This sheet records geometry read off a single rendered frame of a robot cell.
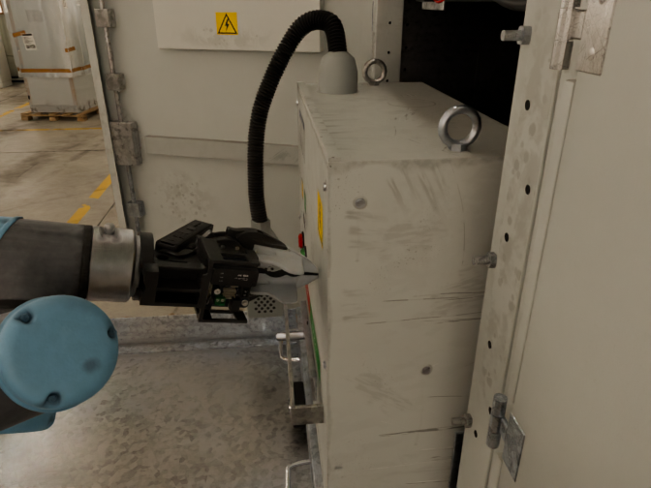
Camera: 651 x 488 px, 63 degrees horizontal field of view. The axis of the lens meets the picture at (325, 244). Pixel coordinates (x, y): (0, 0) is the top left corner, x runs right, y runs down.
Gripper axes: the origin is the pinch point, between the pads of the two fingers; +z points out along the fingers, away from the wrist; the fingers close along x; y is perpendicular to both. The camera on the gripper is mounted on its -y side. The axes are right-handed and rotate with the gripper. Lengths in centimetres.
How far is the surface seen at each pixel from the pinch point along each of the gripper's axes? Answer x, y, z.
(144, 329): -38, -48, -11
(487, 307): 6.2, 19.5, 10.2
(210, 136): 2, -64, -1
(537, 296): 12.8, 30.5, 2.8
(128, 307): -125, -215, 4
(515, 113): 23.8, 19.4, 5.5
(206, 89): 12, -64, -3
